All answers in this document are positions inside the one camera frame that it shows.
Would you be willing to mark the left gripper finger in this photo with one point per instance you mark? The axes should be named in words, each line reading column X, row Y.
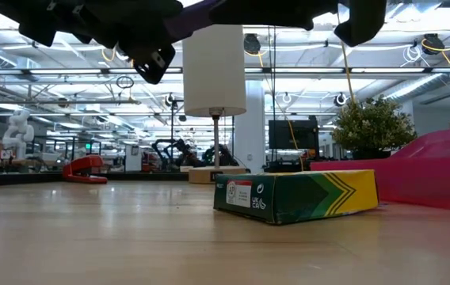
column 193, row 20

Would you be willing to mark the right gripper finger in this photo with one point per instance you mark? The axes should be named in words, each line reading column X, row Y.
column 268, row 12

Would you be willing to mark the pink plastic pencil case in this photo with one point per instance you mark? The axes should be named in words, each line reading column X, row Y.
column 427, row 182

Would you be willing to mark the yellow green crayon box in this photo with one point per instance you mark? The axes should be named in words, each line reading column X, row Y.
column 296, row 198

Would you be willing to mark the black background robot arm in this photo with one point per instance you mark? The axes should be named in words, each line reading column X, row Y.
column 181, row 152
column 219, row 156

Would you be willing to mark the white lamp wooden base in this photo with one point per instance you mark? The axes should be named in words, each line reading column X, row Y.
column 213, row 71

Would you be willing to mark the small potted green plant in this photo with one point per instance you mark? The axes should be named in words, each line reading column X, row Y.
column 371, row 126

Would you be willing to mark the black monitor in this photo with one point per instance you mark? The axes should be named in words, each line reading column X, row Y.
column 292, row 134

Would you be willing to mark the white humanoid robot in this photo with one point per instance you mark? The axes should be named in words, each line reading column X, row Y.
column 19, row 130

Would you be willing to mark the red stapler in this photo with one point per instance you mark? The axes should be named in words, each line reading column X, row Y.
column 84, row 166

